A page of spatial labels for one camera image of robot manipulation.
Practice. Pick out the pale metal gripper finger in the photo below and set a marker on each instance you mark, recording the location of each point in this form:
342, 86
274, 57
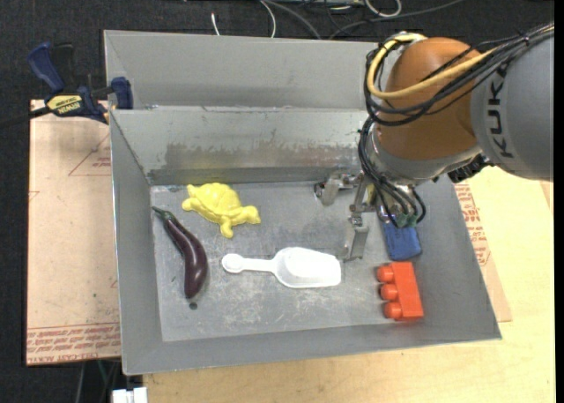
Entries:
358, 240
328, 191

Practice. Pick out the blue rectangular block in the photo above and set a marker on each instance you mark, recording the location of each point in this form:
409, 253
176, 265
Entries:
402, 242

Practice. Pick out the white plastic scoop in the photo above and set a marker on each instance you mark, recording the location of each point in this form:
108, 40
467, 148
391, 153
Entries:
304, 269

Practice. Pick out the orange toy building block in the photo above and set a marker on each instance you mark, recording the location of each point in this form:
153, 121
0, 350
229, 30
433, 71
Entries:
405, 291

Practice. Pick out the grey metal bin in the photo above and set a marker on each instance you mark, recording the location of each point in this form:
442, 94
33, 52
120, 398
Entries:
273, 304

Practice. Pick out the yellow toy turtle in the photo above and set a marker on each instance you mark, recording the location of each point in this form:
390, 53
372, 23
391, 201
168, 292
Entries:
218, 205

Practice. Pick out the purple toy eggplant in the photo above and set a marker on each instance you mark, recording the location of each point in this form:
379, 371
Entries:
191, 255

